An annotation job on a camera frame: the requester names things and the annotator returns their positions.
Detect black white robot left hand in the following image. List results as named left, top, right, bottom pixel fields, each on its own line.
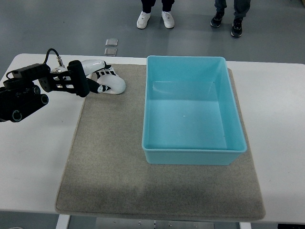
left=81, top=60, right=116, bottom=94

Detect white frog toy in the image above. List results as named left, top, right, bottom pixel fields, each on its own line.
left=97, top=74, right=126, bottom=94

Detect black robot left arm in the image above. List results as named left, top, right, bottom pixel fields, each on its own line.
left=0, top=48, right=90, bottom=123

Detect light blue plastic box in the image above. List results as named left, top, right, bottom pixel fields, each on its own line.
left=142, top=55, right=247, bottom=166

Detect lower metal floor plate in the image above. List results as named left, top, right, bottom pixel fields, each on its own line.
left=104, top=48, right=117, bottom=56

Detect metal floor plate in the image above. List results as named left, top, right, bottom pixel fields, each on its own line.
left=104, top=48, right=117, bottom=56
left=105, top=38, right=118, bottom=47

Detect upper metal floor plate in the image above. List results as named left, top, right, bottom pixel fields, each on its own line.
left=105, top=38, right=118, bottom=47

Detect white left sneaker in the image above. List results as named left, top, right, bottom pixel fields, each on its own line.
left=136, top=11, right=151, bottom=29

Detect white sneaker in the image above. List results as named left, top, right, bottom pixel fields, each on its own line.
left=136, top=11, right=151, bottom=29
left=162, top=11, right=175, bottom=29

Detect dark trouser legs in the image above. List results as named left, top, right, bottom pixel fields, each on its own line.
left=141, top=0, right=175, bottom=14

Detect white right sneaker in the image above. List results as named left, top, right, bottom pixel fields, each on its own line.
left=162, top=11, right=175, bottom=29

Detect beige felt mat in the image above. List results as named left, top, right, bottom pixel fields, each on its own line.
left=55, top=64, right=265, bottom=221

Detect black left sneaker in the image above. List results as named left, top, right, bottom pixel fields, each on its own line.
left=210, top=12, right=224, bottom=28

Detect black sneaker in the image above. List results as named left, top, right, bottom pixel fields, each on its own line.
left=231, top=19, right=243, bottom=38
left=210, top=12, right=224, bottom=28

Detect black right sneaker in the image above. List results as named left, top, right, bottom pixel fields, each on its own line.
left=231, top=19, right=243, bottom=38

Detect metal table crossbar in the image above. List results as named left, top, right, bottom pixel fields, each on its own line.
left=94, top=218, right=214, bottom=229

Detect grey jeans legs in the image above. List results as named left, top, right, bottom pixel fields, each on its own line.
left=214, top=0, right=252, bottom=21

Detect white table leg left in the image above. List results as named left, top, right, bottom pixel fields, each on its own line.
left=55, top=214, right=70, bottom=229

